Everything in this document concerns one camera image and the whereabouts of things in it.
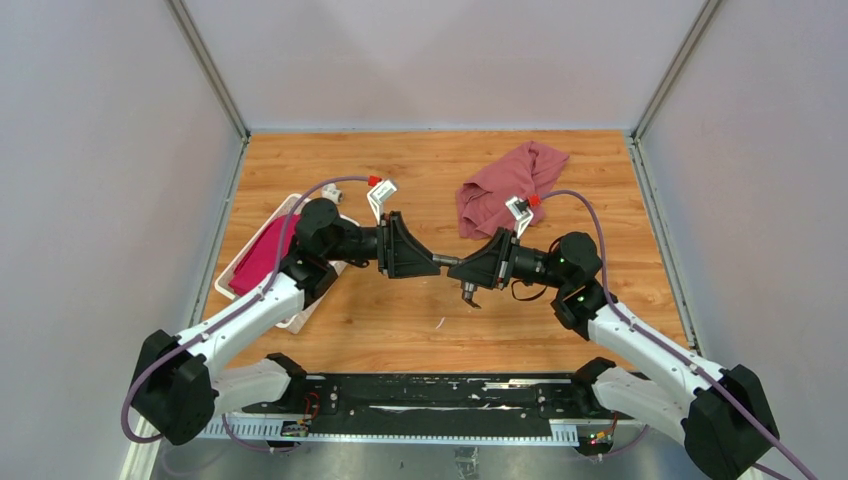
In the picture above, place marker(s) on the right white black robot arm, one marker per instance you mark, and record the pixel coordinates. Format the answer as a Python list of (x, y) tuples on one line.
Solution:
[(721, 416)]

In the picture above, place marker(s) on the aluminium frame rail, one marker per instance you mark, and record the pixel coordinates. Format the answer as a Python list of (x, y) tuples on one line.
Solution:
[(278, 429)]

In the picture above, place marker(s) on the magenta cloth in basket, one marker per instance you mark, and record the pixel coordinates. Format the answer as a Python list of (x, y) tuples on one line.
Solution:
[(261, 255)]

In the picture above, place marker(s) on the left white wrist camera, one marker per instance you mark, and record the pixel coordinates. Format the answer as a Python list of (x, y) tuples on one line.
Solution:
[(380, 191)]

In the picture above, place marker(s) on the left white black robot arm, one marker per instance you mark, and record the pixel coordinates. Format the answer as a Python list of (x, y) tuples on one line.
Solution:
[(182, 382)]

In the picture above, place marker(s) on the white pipe elbow fitting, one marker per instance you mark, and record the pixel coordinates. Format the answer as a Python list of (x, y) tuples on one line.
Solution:
[(333, 193)]

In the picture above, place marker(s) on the white plastic basket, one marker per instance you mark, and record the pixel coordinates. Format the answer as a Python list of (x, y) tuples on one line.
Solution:
[(292, 324)]

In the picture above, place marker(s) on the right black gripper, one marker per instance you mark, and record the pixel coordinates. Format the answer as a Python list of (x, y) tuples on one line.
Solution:
[(493, 267)]

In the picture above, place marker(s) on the dusty pink cloth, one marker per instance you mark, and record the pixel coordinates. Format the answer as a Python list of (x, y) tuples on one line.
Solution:
[(532, 168)]

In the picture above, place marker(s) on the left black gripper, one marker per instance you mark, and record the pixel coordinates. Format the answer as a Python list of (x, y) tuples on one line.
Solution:
[(399, 255)]

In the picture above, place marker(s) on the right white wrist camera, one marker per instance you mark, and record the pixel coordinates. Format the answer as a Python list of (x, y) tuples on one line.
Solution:
[(522, 212)]

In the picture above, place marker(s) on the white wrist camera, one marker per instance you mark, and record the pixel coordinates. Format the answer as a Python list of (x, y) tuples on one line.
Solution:
[(380, 191), (522, 212)]

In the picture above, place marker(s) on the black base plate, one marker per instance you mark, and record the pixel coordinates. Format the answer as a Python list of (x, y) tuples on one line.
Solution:
[(440, 406)]

